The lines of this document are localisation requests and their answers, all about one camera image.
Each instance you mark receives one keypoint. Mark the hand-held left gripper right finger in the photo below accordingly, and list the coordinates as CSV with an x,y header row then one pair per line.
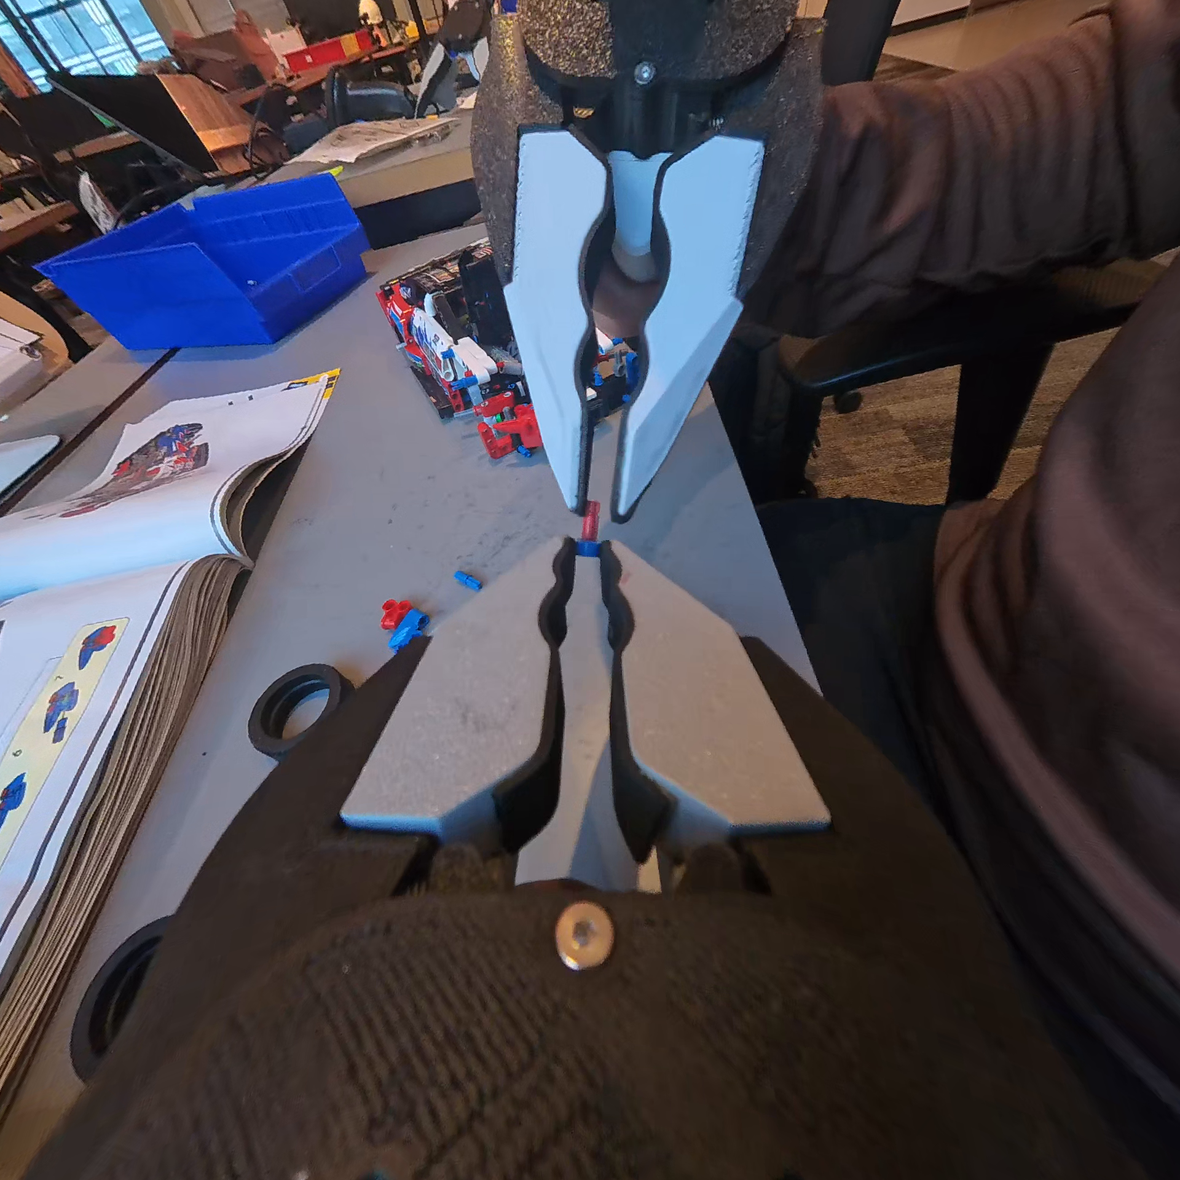
x,y
710,728

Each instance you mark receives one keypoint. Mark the grey desk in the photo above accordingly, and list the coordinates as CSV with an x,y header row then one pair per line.
x,y
415,516

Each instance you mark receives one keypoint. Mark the person's dark trousers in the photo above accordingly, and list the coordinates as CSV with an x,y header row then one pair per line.
x,y
849,599

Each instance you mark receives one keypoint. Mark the blue plastic bin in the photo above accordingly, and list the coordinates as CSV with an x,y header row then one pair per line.
x,y
185,277

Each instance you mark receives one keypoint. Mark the blue two-hole brick beam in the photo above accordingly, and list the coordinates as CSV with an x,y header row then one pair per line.
x,y
588,550

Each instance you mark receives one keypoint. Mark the black monitor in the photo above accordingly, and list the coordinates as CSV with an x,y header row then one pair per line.
x,y
130,120

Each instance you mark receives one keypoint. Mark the blue wedge brick piece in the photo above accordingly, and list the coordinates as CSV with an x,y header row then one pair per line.
x,y
411,629

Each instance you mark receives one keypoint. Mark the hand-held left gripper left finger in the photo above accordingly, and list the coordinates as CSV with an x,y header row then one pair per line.
x,y
462,728

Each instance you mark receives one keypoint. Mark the red triple-hole brick connector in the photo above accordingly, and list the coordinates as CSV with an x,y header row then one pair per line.
x,y
397,613

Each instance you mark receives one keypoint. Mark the black office chair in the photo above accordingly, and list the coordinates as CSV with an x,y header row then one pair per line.
x,y
997,369

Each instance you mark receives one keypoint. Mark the toy brick car model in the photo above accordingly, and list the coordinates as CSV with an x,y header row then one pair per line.
x,y
434,332

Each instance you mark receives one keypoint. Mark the thick building instruction booklet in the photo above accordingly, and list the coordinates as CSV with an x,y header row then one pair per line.
x,y
139,498

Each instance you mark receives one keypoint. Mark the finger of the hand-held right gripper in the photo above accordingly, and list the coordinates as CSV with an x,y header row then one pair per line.
x,y
549,277
702,277

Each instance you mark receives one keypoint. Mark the person's right forearm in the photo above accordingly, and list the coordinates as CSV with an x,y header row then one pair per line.
x,y
969,166

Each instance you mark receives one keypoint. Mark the black rubber toy tire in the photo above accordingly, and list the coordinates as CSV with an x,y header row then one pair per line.
x,y
88,1023
264,728

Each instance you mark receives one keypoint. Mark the person's right hand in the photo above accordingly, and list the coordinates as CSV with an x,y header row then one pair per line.
x,y
627,300

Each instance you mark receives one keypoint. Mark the red brick pin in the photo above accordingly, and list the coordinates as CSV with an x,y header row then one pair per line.
x,y
592,522

